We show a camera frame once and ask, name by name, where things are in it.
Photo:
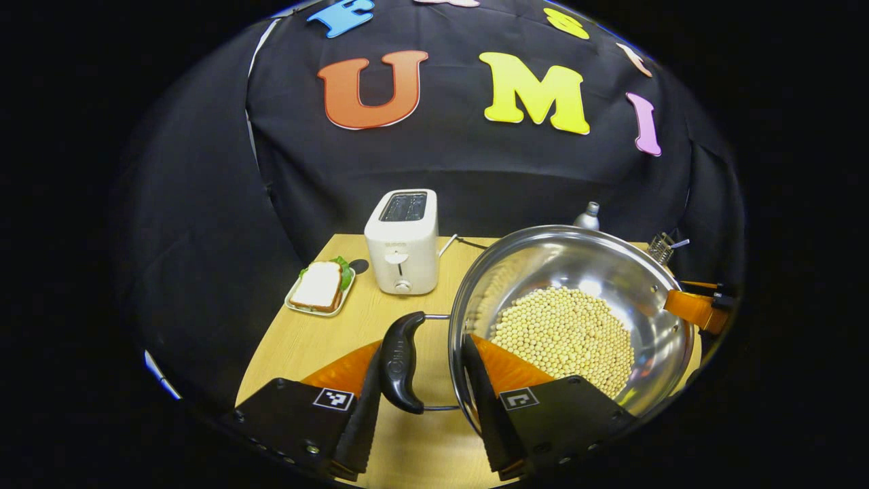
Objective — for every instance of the sandwich with lettuce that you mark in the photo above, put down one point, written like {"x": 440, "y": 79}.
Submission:
{"x": 318, "y": 285}

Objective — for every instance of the black backdrop cloth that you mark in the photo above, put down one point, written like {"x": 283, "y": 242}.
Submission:
{"x": 441, "y": 163}

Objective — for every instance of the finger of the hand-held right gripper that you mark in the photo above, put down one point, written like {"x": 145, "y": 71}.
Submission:
{"x": 699, "y": 284}
{"x": 692, "y": 309}

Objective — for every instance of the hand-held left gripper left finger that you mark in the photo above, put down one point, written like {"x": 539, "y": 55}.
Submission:
{"x": 360, "y": 428}

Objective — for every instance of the silver bottle with colourful label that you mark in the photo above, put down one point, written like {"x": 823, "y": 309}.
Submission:
{"x": 588, "y": 219}

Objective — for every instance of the white toaster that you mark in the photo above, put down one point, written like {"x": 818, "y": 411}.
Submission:
{"x": 402, "y": 258}

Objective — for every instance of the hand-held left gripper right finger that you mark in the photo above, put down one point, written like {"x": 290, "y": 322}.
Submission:
{"x": 495, "y": 421}

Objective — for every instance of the white rectangular plate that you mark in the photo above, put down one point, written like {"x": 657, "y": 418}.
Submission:
{"x": 293, "y": 305}

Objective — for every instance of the pile of soybeans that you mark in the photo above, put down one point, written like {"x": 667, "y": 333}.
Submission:
{"x": 563, "y": 333}

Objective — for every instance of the stainless steel pot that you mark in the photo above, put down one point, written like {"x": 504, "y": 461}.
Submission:
{"x": 557, "y": 261}

